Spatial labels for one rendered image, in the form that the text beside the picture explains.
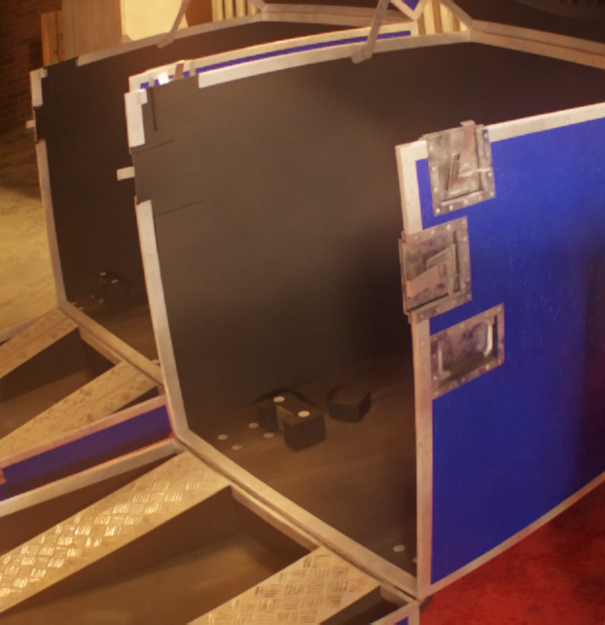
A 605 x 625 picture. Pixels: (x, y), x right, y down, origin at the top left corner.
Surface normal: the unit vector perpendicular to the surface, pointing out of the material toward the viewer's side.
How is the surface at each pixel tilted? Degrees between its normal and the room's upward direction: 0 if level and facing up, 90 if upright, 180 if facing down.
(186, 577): 2
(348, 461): 0
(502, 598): 0
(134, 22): 90
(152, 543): 90
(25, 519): 90
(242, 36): 90
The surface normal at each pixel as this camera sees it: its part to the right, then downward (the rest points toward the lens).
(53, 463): 0.58, 0.25
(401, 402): -0.11, -0.92
